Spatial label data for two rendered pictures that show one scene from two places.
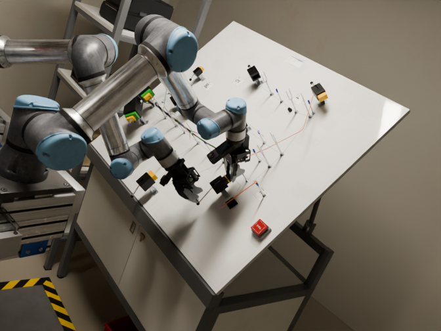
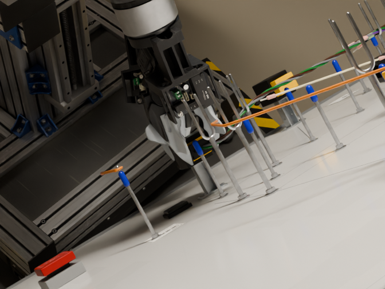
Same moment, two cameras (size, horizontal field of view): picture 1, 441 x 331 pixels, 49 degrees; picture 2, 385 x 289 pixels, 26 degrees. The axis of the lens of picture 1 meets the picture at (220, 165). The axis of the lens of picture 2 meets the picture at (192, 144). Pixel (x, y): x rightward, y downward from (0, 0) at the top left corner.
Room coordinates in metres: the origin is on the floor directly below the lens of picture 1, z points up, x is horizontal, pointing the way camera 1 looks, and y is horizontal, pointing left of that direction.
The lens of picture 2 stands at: (1.90, -0.79, 2.09)
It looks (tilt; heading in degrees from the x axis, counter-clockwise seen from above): 50 degrees down; 98
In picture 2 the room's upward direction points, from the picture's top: straight up
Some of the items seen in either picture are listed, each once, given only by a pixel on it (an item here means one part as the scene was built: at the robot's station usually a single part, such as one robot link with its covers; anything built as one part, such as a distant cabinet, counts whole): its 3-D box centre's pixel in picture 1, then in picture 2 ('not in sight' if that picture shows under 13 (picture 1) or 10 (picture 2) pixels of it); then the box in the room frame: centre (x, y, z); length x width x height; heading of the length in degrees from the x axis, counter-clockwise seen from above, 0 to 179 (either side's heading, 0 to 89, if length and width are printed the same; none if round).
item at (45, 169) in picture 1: (24, 155); not in sight; (1.25, 0.54, 1.21); 0.15 x 0.15 x 0.10
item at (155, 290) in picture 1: (159, 292); not in sight; (1.73, 0.04, 0.60); 0.55 x 0.03 x 0.39; 45
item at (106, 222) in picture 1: (107, 219); not in sight; (2.12, 0.42, 0.60); 0.55 x 0.02 x 0.39; 45
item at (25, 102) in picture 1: (35, 120); not in sight; (1.25, 0.53, 1.33); 0.13 x 0.12 x 0.14; 52
